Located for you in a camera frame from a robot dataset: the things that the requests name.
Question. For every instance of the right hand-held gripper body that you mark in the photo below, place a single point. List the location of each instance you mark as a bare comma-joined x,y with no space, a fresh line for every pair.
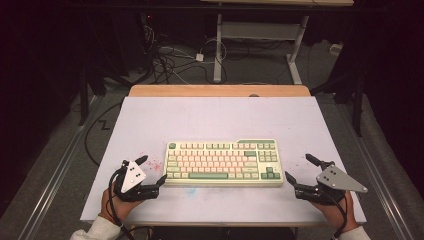
333,180

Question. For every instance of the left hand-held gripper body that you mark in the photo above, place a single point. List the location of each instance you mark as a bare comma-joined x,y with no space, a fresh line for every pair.
132,176

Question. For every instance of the person's right hand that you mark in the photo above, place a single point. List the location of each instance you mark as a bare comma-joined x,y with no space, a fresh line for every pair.
330,213

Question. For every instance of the person's left hand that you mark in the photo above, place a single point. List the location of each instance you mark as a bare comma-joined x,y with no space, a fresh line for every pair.
116,210

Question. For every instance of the wooden table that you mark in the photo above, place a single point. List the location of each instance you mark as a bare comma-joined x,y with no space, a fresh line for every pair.
216,90

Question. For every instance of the white power strip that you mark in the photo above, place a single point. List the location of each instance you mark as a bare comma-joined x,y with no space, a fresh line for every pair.
335,49

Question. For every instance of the white power adapter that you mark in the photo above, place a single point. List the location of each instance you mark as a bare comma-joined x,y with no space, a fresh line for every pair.
199,57

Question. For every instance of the white-framed desk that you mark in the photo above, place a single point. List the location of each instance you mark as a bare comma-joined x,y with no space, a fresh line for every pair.
260,30

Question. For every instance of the metal floor rail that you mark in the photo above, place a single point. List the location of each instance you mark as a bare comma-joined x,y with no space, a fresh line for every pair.
376,186
56,181

